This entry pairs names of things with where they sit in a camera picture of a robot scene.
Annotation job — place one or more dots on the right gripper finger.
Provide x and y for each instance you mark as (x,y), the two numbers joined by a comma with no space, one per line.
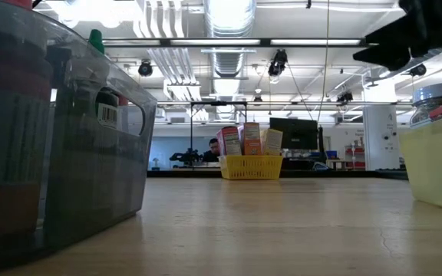
(391,34)
(388,55)

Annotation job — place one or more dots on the glass jar with white lid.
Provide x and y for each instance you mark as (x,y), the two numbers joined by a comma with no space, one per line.
(436,94)

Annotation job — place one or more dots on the yellow translucent plastic bin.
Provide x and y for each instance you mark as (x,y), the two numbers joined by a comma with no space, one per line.
(436,165)

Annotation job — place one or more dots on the yellow carton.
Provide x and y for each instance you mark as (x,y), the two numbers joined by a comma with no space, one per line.
(273,142)

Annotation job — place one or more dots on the black ceiling spotlight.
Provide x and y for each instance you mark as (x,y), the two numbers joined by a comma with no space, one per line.
(418,70)
(145,69)
(344,96)
(278,63)

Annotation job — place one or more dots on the white round column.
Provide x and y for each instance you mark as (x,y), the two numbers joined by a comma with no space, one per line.
(380,134)

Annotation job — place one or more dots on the red storage shelf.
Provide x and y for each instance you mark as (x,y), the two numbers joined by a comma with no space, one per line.
(354,155)

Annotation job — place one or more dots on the black desk monitor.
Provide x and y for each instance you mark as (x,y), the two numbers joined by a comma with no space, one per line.
(294,136)

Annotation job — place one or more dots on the black overhead light bar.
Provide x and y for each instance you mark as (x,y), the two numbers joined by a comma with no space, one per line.
(225,42)

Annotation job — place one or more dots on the yellow mesh basket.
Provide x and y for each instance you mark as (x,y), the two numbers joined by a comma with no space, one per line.
(251,167)

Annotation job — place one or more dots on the grey translucent plastic bin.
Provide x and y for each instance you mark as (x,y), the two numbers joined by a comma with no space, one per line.
(102,184)

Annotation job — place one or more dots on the black aluminium table frame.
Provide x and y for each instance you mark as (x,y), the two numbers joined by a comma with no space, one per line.
(328,173)

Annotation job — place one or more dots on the silver ceiling duct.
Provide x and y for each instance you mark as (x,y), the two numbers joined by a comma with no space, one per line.
(228,63)

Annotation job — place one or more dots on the black gantry frame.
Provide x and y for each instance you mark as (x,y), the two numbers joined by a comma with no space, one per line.
(219,103)

